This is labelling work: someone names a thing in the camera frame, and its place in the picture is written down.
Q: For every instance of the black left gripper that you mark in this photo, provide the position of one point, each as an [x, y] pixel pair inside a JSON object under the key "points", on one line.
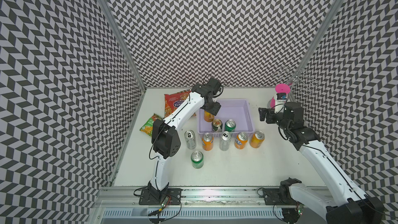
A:
{"points": [[214, 110]]}

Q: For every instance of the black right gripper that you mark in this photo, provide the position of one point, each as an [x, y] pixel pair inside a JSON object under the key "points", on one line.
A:
{"points": [[270, 112]]}

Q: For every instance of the lavender plastic basket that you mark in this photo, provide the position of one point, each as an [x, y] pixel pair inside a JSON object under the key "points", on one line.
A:
{"points": [[235, 109]]}

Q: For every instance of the gold top green can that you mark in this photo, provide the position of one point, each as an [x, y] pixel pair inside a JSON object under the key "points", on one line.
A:
{"points": [[217, 125]]}

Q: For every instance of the orange Fanta can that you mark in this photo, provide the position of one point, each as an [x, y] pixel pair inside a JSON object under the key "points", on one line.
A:
{"points": [[241, 140]]}

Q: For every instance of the white Monster can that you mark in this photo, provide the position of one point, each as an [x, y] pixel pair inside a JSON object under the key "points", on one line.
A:
{"points": [[190, 139], [225, 141]]}

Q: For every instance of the green soda can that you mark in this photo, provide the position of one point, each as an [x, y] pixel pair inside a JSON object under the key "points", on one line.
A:
{"points": [[197, 159]]}

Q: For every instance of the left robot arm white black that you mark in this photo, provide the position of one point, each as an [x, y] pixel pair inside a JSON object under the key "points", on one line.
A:
{"points": [[165, 138]]}

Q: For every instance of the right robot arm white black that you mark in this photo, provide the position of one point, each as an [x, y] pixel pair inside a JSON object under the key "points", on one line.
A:
{"points": [[348, 204]]}

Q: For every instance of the red candy bag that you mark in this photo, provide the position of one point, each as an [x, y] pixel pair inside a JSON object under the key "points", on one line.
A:
{"points": [[173, 101]]}

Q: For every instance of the chrome glass holder stand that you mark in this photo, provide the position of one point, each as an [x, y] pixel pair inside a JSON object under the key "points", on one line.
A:
{"points": [[299, 81]]}

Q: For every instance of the green snack bag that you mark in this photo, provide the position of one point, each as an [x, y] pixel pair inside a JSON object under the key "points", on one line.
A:
{"points": [[148, 126]]}

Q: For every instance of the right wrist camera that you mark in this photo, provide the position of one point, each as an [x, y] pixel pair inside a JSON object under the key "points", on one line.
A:
{"points": [[280, 100]]}

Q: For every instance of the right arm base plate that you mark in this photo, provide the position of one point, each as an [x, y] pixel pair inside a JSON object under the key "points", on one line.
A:
{"points": [[271, 197]]}

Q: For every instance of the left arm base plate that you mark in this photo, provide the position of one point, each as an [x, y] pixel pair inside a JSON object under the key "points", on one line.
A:
{"points": [[152, 197]]}

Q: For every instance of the aluminium front rail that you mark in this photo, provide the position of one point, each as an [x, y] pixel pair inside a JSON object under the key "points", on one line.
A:
{"points": [[227, 197]]}

